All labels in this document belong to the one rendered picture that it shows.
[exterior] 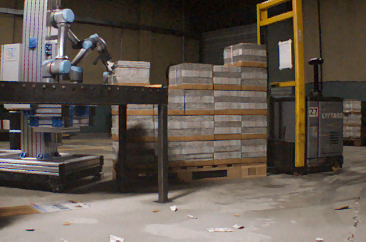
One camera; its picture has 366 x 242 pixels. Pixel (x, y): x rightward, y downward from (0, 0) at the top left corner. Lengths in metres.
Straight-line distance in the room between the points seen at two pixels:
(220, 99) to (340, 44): 6.65
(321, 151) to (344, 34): 6.12
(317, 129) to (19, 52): 2.98
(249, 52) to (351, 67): 6.17
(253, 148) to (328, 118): 0.89
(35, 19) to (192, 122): 1.68
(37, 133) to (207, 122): 1.52
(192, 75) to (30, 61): 1.46
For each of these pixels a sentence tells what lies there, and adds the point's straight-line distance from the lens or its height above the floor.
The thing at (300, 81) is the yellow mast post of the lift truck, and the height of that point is 0.93.
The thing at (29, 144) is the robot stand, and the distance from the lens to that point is 3.97.
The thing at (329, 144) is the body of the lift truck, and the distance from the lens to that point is 4.72.
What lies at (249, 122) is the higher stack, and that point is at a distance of 4.31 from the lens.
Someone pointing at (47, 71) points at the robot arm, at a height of 0.95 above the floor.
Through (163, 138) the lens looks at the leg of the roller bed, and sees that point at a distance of 3.09.
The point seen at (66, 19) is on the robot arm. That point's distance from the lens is 3.63.
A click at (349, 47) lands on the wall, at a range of 10.40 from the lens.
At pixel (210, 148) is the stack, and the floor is 0.30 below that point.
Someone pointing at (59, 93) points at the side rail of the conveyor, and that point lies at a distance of 2.66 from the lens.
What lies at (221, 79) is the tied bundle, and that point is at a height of 0.93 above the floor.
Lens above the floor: 0.63
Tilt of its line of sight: 1 degrees up
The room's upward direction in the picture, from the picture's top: straight up
